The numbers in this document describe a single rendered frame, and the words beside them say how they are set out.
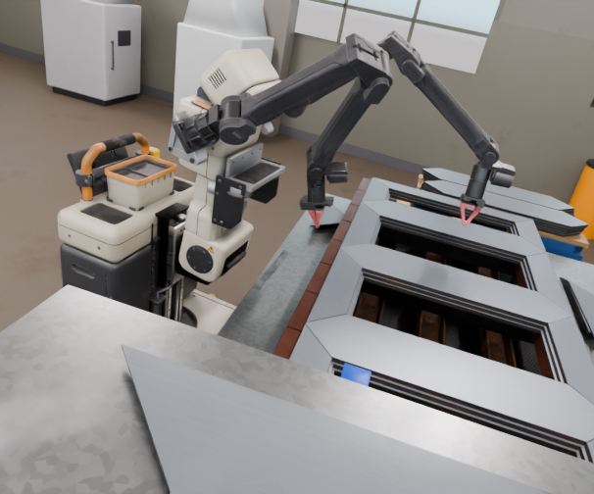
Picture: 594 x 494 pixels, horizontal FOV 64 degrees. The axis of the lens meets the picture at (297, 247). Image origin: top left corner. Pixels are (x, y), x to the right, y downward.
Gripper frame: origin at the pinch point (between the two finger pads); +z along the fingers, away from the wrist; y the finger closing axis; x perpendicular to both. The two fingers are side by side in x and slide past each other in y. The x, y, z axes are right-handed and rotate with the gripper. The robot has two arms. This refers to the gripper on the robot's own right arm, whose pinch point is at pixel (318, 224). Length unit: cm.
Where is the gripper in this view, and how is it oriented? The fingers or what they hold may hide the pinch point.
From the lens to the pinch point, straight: 156.2
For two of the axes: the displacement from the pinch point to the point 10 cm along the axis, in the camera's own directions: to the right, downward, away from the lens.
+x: -2.5, 4.3, -8.7
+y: -9.7, -0.6, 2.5
